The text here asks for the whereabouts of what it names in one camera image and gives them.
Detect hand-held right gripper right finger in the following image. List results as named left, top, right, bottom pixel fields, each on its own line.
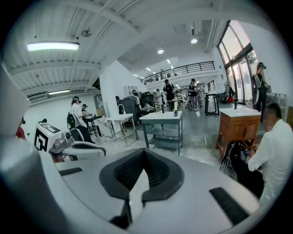
left=132, top=148, right=263, bottom=234

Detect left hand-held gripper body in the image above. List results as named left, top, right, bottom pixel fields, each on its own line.
left=33, top=122, right=74, bottom=162

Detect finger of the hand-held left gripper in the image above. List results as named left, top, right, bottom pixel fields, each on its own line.
left=65, top=141, right=107, bottom=160
left=70, top=128, right=85, bottom=143

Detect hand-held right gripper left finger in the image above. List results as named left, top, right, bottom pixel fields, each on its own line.
left=38, top=148, right=146, bottom=229

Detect marble pattern counter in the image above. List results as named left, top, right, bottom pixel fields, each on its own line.
left=93, top=116, right=114, bottom=139

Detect small white side table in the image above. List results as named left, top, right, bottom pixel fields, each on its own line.
left=107, top=113, right=139, bottom=147

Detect black cabinet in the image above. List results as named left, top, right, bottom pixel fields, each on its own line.
left=118, top=96, right=141, bottom=126

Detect white shelf cabinet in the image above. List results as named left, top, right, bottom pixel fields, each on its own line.
left=123, top=85, right=138, bottom=98

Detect beige clothes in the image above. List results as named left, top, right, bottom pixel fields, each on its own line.
left=141, top=103, right=157, bottom=115

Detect black office chair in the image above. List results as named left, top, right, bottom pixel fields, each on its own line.
left=140, top=91, right=157, bottom=116

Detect white sink on grey stand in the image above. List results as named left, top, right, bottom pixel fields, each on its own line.
left=139, top=111, right=184, bottom=156

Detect wooden sink cabinet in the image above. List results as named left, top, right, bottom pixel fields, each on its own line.
left=216, top=107, right=262, bottom=160

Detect black high table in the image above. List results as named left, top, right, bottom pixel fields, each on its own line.
left=204, top=93, right=221, bottom=117

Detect clothes rack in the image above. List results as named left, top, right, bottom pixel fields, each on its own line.
left=223, top=80, right=236, bottom=104

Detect black balcony railing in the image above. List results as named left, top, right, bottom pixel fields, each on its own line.
left=140, top=61, right=216, bottom=85

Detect white metal rack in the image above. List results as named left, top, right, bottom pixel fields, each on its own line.
left=266, top=92, right=287, bottom=115

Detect glass door front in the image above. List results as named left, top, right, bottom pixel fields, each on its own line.
left=217, top=20, right=260, bottom=106

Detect bundle of cables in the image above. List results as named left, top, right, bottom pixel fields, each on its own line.
left=218, top=141, right=251, bottom=181

